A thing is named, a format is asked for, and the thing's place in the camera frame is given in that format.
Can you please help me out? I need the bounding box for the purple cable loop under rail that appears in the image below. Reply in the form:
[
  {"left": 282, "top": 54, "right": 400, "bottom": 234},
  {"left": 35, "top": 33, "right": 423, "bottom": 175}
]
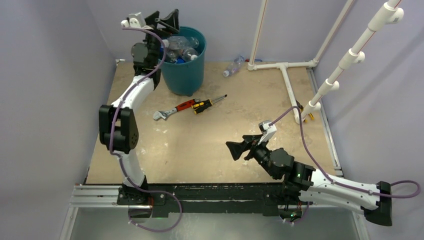
[{"left": 127, "top": 190, "right": 184, "bottom": 234}]

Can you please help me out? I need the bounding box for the yellow black handled screwdriver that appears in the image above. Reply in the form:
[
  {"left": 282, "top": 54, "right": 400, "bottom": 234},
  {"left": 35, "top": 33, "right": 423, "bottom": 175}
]
[{"left": 191, "top": 94, "right": 228, "bottom": 115}]

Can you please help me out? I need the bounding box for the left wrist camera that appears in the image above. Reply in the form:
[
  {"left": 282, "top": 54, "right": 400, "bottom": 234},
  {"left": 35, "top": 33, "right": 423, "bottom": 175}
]
[{"left": 120, "top": 12, "right": 147, "bottom": 29}]

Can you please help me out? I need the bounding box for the red-handled adjustable wrench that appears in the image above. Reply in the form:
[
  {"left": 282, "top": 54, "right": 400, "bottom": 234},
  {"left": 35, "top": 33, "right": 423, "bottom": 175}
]
[{"left": 153, "top": 98, "right": 201, "bottom": 121}]

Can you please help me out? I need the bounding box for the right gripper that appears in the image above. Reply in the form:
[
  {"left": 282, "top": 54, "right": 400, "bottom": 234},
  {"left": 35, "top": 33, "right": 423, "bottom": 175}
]
[{"left": 226, "top": 133, "right": 278, "bottom": 180}]

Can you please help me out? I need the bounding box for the yellow tool by pipe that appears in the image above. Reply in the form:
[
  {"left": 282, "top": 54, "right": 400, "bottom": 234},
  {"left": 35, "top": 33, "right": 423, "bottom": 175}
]
[{"left": 296, "top": 103, "right": 316, "bottom": 124}]

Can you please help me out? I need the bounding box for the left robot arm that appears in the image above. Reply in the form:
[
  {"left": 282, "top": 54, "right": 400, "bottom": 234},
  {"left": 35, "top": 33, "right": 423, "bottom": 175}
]
[{"left": 98, "top": 9, "right": 180, "bottom": 205}]

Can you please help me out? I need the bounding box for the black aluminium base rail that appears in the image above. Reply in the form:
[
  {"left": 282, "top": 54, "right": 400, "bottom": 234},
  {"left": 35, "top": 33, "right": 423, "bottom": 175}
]
[{"left": 71, "top": 181, "right": 315, "bottom": 218}]

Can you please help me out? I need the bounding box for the white-label clear bottle white cap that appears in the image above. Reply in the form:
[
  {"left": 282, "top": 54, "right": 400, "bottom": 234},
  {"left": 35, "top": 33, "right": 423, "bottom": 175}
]
[{"left": 181, "top": 47, "right": 199, "bottom": 62}]

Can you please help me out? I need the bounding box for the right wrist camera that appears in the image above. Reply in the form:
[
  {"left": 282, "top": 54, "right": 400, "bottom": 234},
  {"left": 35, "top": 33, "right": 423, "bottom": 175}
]
[{"left": 258, "top": 120, "right": 277, "bottom": 144}]

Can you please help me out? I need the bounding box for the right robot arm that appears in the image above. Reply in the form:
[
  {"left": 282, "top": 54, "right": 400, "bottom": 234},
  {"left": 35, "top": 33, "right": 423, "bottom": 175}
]
[{"left": 225, "top": 135, "right": 393, "bottom": 227}]

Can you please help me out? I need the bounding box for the teal plastic bin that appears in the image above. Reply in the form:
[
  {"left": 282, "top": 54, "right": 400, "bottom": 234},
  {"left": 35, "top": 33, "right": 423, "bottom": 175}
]
[{"left": 160, "top": 26, "right": 207, "bottom": 96}]

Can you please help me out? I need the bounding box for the white PVC pipe frame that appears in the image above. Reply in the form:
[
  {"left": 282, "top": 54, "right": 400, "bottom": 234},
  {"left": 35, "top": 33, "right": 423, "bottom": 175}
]
[{"left": 247, "top": 0, "right": 405, "bottom": 125}]

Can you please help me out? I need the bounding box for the small Pepsi bottle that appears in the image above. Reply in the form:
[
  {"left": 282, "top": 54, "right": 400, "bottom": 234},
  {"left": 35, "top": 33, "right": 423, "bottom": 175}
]
[
  {"left": 165, "top": 49, "right": 180, "bottom": 64},
  {"left": 175, "top": 57, "right": 186, "bottom": 64}
]

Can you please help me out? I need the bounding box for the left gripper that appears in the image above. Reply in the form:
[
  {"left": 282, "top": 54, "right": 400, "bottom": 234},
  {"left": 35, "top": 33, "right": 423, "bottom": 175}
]
[{"left": 141, "top": 10, "right": 179, "bottom": 67}]

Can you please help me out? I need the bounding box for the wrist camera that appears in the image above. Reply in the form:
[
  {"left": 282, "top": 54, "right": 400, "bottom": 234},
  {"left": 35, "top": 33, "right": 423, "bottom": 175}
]
[
  {"left": 120, "top": 12, "right": 147, "bottom": 29},
  {"left": 258, "top": 120, "right": 277, "bottom": 144}
]

